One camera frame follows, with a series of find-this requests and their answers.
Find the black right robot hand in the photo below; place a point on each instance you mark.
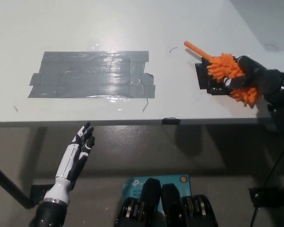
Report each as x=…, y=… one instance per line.
x=262, y=75

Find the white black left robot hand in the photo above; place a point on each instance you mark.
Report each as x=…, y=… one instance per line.
x=69, y=163

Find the orange microfibre duster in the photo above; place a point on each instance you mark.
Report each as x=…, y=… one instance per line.
x=221, y=67

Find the black robot torso blocks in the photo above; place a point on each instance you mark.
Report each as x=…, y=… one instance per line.
x=165, y=205

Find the black tape patch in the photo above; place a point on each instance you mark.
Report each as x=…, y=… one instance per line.
x=206, y=79

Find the black table leg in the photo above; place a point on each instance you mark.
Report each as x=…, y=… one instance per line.
x=10, y=183

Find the teal router box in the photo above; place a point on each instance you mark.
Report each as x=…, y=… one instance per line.
x=138, y=185

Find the grey duct tape patch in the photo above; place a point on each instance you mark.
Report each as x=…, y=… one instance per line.
x=92, y=74

